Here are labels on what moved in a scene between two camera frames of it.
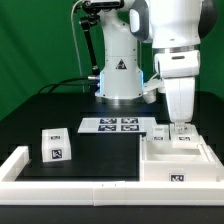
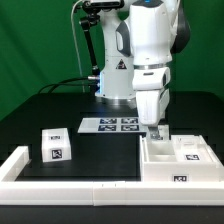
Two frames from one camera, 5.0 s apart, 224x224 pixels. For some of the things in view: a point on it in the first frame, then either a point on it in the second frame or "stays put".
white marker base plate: (117, 125) stays put
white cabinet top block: (56, 145) stays put
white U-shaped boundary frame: (101, 192) stays put
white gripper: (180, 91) → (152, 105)
